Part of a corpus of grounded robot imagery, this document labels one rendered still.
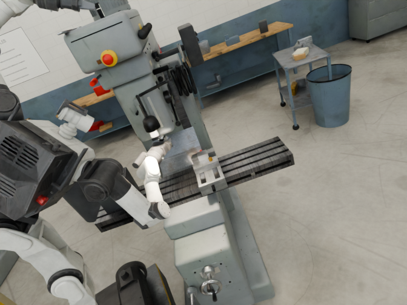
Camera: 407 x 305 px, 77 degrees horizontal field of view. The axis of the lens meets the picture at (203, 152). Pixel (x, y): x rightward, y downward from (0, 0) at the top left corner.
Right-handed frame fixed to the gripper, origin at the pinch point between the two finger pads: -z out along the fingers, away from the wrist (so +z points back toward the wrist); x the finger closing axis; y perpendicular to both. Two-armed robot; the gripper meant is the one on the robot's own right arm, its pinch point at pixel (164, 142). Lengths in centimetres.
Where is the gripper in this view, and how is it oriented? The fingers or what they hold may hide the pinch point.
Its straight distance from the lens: 147.6
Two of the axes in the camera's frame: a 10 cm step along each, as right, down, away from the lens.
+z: -2.5, 5.8, -7.8
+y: 3.2, 8.1, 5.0
